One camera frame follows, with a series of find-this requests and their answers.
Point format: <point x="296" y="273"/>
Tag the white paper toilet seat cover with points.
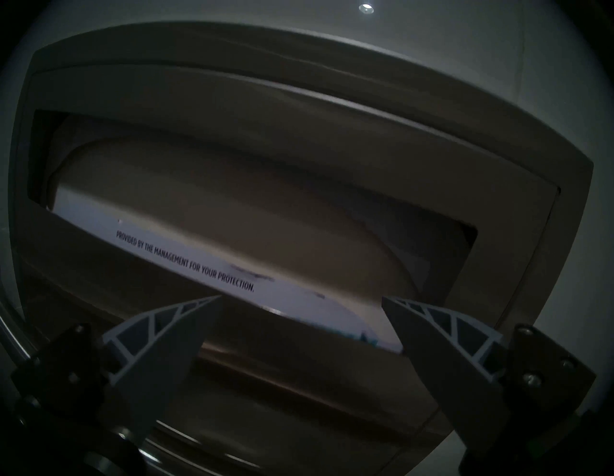
<point x="240" y="201"/>

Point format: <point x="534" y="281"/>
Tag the long steel grab bar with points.
<point x="14" y="336"/>

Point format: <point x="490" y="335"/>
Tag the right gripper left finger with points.
<point x="158" y="345"/>

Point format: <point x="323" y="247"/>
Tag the stainless steel wall dispenser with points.
<point x="336" y="134"/>

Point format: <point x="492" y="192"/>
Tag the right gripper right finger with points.
<point x="441" y="350"/>

